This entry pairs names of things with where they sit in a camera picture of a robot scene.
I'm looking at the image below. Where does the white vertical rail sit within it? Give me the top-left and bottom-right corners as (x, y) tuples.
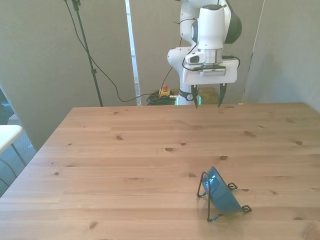
(124, 0), (142, 107)

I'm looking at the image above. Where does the thin black stop button cable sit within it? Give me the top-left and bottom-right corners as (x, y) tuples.
(161, 37), (183, 87)

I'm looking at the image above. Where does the white side table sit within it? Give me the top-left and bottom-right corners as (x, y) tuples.
(0, 124), (24, 155)

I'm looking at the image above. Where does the blue bowl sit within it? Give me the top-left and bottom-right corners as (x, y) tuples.
(201, 165), (244, 216)

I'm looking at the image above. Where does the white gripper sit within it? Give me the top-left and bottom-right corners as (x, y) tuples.
(181, 58), (238, 110)

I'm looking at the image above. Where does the thin white cord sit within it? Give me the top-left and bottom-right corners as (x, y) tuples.
(243, 0), (266, 101)

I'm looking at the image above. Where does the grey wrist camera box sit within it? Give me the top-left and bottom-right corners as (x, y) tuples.
(199, 65), (228, 77)

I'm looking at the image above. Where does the black camera stand pole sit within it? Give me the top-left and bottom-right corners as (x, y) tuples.
(71, 0), (104, 108)

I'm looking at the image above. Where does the long black hanging cable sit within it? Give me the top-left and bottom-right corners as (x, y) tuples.
(63, 0), (153, 103)

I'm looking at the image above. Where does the yellow emergency stop button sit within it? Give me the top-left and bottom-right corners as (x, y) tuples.
(158, 84), (172, 99)

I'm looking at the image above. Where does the black wire bowl stand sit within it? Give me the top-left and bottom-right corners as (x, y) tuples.
(196, 171), (253, 223)

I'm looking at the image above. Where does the coiled dark green cable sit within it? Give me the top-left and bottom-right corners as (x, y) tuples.
(145, 91), (180, 107)

